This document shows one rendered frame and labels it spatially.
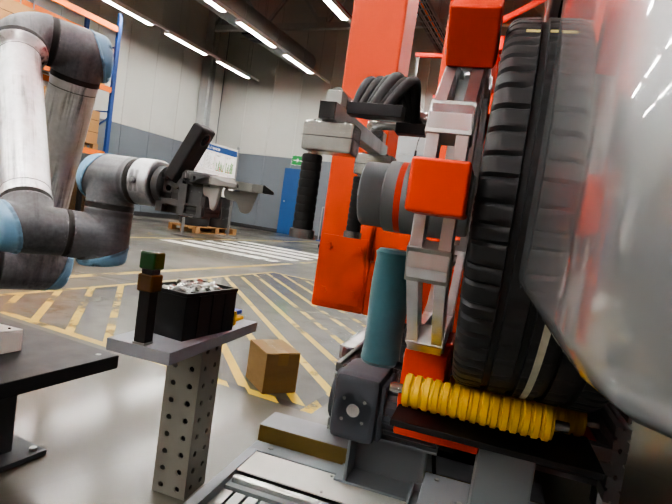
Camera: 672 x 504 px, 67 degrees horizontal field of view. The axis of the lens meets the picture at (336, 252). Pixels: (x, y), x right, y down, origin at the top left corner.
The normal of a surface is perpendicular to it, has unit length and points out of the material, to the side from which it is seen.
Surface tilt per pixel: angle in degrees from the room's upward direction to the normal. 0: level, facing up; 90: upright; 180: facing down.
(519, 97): 67
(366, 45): 90
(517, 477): 90
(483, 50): 125
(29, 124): 48
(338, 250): 90
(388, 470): 90
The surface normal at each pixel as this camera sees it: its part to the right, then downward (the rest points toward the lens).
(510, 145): -0.26, -0.17
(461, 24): -0.33, 0.59
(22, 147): 0.36, -0.55
